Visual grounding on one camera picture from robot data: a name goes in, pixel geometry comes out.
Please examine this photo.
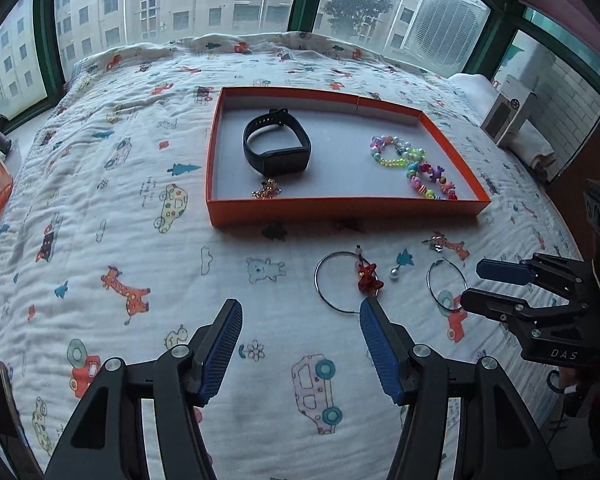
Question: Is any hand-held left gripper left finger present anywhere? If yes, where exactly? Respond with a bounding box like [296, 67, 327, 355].
[45, 298, 244, 480]

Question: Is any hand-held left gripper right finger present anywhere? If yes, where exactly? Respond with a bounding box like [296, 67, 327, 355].
[358, 298, 546, 480]

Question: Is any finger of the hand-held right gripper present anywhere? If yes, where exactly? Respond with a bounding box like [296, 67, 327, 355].
[476, 254, 588, 306]
[460, 287, 588, 341]

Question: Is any silver hoop earring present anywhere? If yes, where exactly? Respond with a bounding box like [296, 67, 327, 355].
[426, 260, 469, 317]
[314, 251, 378, 315]

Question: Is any red charm earring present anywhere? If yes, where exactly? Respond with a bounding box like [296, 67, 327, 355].
[354, 245, 385, 295]

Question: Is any colourful candy bead bracelet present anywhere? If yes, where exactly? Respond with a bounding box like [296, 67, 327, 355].
[406, 159, 459, 202]

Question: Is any pastel clear bead bracelet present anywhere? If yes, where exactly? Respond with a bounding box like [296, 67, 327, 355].
[369, 133, 430, 171]

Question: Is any gold charm earring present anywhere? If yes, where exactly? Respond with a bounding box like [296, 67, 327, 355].
[251, 178, 283, 201]

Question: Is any orange shallow tray box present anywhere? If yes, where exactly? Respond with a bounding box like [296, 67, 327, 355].
[205, 86, 492, 228]

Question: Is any black smart band watch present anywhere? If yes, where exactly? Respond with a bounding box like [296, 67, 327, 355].
[242, 107, 313, 175]

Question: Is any white cardboard product box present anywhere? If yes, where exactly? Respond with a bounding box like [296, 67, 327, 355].
[480, 74, 538, 147]

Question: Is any white cartoon printed blanket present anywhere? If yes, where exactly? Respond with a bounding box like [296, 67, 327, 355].
[0, 30, 581, 480]

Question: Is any white louvred air-conditioner cover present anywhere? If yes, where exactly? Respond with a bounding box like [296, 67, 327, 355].
[402, 0, 491, 66]

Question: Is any green tree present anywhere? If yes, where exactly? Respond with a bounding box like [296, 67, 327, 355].
[317, 0, 396, 38]

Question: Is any apartment building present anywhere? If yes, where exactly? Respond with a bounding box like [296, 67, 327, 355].
[0, 0, 481, 106]

